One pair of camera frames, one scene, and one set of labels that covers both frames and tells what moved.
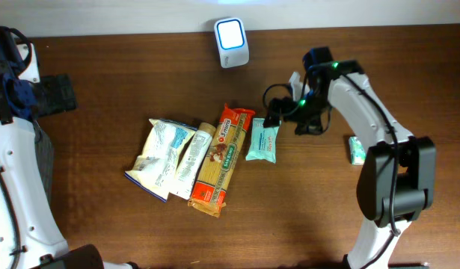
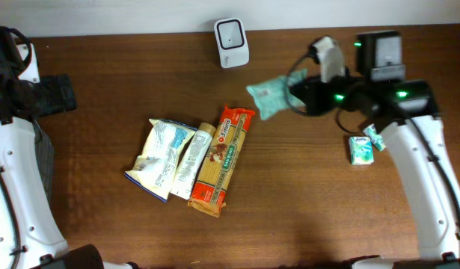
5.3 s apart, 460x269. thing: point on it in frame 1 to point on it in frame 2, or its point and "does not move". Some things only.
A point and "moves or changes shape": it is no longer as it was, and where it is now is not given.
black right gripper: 280,110 to 306,94
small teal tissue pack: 357,151 does not move
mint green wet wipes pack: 262,145 moves or changes shape
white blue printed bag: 152,170 does not move
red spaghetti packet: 221,160 does not move
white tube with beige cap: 194,155 does not move
